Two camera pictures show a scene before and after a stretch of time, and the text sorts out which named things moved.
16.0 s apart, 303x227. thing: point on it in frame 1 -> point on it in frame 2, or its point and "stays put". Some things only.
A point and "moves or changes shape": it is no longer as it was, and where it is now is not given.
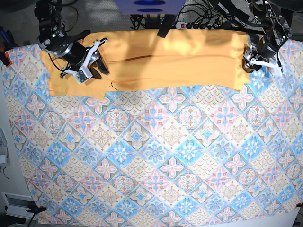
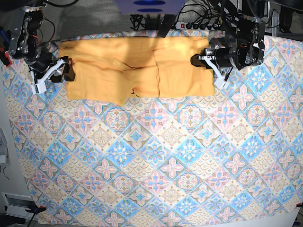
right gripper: (265, 49) -> (225, 56)
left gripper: (75, 54) -> (39, 61)
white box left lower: (15, 205) stays put
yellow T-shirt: (174, 59) moves or changes shape
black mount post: (168, 21) stays put
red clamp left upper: (7, 54) stays put
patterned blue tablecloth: (176, 156) stays put
